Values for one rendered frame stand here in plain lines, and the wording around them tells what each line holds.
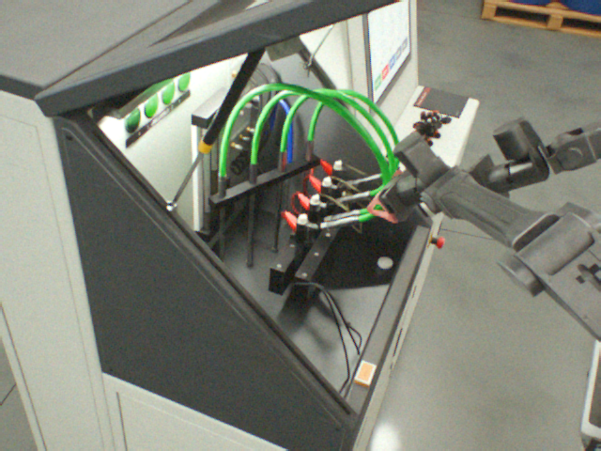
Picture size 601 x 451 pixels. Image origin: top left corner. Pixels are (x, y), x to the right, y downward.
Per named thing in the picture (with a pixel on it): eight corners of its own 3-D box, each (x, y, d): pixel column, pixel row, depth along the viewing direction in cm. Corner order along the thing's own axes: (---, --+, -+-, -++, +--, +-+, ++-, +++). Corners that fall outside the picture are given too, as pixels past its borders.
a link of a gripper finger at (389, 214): (352, 205, 125) (382, 194, 117) (371, 183, 129) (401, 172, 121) (372, 230, 126) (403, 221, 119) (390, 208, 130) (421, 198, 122)
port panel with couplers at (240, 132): (238, 169, 160) (240, 56, 140) (226, 165, 160) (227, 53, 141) (259, 146, 169) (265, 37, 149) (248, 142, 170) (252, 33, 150)
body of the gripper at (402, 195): (377, 197, 118) (404, 189, 112) (404, 166, 123) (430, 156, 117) (397, 223, 119) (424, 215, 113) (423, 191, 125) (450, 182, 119)
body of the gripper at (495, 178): (481, 155, 128) (513, 144, 123) (502, 197, 130) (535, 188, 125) (467, 168, 124) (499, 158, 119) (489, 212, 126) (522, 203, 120)
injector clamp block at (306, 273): (303, 324, 150) (309, 280, 140) (266, 310, 152) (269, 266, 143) (347, 241, 175) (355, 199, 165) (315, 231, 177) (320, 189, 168)
